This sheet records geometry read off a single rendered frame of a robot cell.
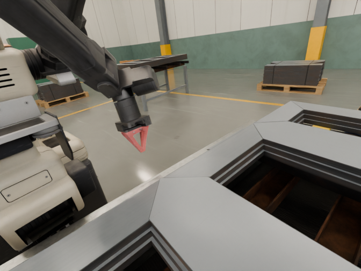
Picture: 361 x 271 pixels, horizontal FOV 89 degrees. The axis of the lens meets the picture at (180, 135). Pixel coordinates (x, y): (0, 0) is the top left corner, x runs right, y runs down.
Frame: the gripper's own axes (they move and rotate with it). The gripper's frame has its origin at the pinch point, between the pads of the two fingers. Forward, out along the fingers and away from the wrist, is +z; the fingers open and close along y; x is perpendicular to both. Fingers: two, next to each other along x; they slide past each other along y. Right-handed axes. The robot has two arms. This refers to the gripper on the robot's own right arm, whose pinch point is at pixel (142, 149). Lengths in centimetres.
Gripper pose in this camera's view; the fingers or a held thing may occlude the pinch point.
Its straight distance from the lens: 54.3
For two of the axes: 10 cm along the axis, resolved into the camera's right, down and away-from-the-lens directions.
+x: -7.5, 3.8, -5.4
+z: 2.7, 9.2, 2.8
